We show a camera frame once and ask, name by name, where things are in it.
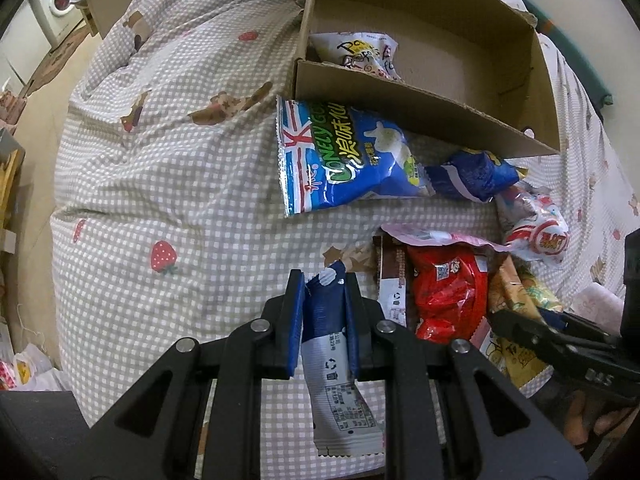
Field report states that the yellow snack bag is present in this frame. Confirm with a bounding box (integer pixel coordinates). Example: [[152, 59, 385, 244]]
[[477, 255, 566, 391]]

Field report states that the cardboard box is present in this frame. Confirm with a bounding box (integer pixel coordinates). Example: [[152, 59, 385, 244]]
[[291, 0, 561, 158]]

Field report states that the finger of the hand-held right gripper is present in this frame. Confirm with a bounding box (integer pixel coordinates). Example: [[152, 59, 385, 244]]
[[542, 309, 623, 347], [487, 309, 613, 362]]

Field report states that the pink fluffy cloth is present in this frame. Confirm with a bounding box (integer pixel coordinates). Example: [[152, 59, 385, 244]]
[[570, 282, 626, 333]]

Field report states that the brown patterned rug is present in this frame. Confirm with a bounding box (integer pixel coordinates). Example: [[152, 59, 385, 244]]
[[24, 20, 98, 97]]

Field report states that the blue and grey snack packet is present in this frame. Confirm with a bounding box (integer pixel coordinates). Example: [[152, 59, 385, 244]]
[[302, 260, 386, 458]]

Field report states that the white snack bag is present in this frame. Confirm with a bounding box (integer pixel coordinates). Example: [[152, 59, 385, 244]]
[[307, 31, 403, 81]]

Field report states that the colourful clear snack packet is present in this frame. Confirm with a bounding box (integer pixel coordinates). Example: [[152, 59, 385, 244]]
[[495, 182, 571, 266]]

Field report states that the person's right hand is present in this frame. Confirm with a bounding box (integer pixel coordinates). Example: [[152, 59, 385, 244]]
[[562, 390, 638, 453]]

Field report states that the checked strawberry print blanket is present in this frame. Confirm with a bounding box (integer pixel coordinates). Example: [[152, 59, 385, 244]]
[[50, 0, 640, 426]]

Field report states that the white washing machine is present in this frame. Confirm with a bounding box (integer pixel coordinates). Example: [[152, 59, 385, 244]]
[[27, 0, 90, 47]]

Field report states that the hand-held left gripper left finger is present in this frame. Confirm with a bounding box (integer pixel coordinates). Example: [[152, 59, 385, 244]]
[[85, 269, 306, 480]]

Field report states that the small dark blue snack bag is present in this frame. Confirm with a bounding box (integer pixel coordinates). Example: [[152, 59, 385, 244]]
[[425, 147, 528, 204]]

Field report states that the brown snack packet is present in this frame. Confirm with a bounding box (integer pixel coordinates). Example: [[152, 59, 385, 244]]
[[374, 235, 413, 333]]

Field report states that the red snack bag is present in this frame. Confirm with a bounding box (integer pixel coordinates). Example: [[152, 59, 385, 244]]
[[406, 242, 490, 345]]

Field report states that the white plastic bag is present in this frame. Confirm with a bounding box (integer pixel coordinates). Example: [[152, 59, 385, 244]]
[[0, 342, 67, 392]]

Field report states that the beige wooden cabinet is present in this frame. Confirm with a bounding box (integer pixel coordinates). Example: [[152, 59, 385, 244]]
[[75, 0, 151, 41]]

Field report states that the large blue flag snack bag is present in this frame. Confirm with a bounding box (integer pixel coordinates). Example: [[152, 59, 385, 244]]
[[276, 95, 436, 218]]

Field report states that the pink snack packet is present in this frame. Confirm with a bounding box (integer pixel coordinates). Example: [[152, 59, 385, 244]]
[[375, 224, 531, 261]]

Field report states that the dark teal cloth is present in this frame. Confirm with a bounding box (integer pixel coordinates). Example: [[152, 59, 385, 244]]
[[530, 0, 615, 107]]

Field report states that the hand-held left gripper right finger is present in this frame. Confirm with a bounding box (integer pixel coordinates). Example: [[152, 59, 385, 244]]
[[342, 272, 590, 480]]

